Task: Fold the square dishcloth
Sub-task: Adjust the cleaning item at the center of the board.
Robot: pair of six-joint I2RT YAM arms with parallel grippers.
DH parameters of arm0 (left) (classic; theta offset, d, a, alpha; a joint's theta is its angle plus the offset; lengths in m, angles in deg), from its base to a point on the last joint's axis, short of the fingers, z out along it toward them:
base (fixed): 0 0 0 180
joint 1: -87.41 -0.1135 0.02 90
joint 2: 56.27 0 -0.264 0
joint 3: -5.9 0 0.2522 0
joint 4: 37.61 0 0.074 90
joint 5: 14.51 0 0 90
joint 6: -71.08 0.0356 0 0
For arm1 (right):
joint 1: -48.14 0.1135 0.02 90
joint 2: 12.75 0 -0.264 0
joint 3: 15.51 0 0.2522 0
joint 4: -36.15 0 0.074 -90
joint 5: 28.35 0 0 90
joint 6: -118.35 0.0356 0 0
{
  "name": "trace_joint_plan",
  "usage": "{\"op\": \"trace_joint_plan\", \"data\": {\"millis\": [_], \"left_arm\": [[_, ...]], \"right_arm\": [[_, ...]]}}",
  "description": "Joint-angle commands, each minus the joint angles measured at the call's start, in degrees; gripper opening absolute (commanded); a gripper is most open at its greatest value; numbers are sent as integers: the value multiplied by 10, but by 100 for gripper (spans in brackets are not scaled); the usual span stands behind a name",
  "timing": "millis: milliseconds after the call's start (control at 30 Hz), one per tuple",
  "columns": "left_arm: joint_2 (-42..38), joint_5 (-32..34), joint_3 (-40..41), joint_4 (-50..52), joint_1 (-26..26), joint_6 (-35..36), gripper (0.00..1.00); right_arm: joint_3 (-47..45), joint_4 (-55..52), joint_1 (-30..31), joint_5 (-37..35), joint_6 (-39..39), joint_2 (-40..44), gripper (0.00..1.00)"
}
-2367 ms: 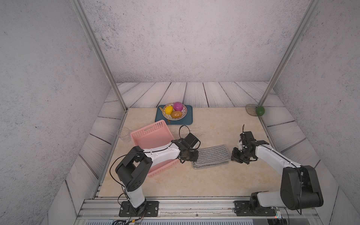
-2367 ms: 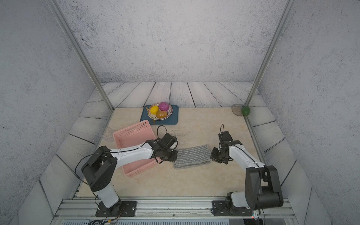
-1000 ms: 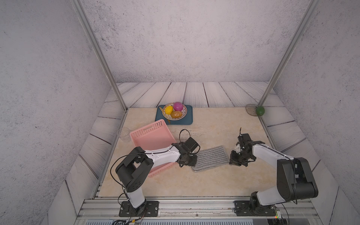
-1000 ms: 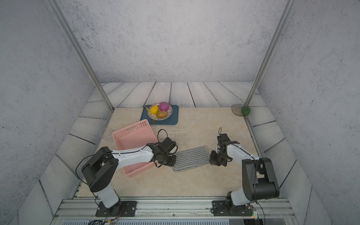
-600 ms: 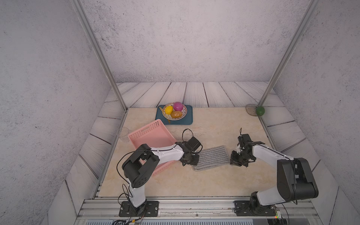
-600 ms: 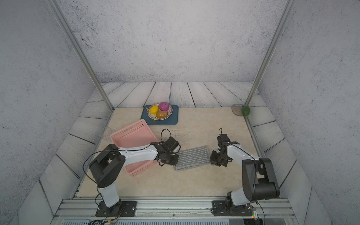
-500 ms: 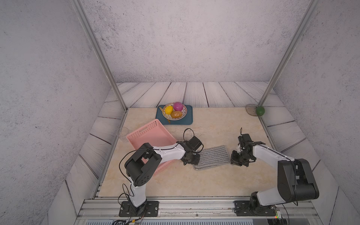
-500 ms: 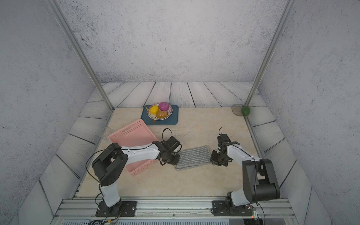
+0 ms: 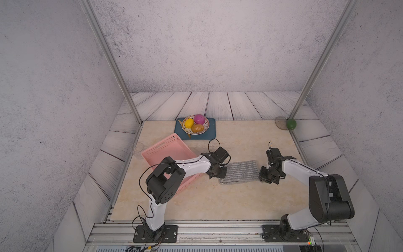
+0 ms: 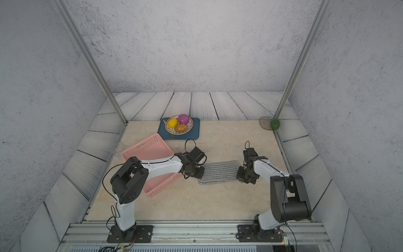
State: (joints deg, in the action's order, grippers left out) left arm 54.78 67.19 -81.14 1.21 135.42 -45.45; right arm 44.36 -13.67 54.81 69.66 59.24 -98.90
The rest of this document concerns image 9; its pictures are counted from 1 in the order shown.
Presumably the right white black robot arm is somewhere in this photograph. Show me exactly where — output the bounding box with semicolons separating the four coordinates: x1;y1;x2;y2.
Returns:
259;156;355;243

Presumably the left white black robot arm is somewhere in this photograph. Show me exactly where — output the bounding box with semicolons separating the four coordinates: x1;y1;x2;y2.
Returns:
138;150;231;243

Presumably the right aluminium frame post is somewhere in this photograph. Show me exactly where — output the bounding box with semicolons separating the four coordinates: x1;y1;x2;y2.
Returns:
288;0;359;119

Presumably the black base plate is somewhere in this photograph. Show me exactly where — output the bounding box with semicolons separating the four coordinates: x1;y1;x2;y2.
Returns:
133;224;178;244
262;225;310;243

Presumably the patterned round plate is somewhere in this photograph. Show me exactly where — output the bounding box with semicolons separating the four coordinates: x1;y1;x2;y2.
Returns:
180;114;210;135

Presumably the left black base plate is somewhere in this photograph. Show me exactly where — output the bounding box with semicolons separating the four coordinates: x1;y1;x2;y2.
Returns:
133;224;178;244

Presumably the clear glass bowl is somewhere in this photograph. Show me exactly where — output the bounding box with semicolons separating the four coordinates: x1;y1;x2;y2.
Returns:
275;117;288;131

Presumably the green ball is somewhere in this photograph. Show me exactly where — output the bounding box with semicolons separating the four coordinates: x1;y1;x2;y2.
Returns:
286;119;297;131

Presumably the left aluminium frame post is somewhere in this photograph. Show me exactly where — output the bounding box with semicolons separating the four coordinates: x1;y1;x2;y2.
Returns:
79;0;143;126

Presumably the magenta round fruit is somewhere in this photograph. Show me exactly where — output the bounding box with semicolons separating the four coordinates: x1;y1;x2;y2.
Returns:
193;114;206;125

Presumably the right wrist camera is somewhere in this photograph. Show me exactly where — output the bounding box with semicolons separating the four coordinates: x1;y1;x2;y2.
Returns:
266;148;282;165

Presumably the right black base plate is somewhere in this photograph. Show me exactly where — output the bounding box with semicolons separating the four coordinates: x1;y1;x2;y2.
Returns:
262;225;310;243

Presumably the teal placemat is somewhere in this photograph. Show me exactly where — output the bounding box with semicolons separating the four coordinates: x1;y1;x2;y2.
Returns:
174;114;216;141

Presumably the grey striped square dishcloth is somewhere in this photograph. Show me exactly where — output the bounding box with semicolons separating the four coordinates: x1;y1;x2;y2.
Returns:
219;161;259;185

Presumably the aluminium frame post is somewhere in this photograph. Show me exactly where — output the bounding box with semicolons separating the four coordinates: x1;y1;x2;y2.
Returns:
288;0;359;119
79;0;143;126

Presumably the aluminium front rail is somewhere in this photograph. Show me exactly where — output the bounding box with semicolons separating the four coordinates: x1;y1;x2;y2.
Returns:
84;220;361;252

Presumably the pink plastic basket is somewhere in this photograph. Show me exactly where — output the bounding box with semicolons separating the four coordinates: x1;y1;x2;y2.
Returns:
141;133;202;193

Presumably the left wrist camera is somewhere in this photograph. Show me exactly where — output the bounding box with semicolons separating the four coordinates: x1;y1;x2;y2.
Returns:
213;147;231;165

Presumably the yellow lemon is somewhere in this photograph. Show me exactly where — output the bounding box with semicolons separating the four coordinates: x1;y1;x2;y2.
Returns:
184;118;194;129

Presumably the brown potato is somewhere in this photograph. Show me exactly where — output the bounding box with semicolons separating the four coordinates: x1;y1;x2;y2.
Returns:
191;124;205;133

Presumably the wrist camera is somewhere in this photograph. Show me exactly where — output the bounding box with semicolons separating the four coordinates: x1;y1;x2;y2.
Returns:
266;148;282;165
213;147;231;165

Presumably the clear plastic cup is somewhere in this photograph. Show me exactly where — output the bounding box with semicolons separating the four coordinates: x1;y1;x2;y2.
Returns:
131;142;144;160

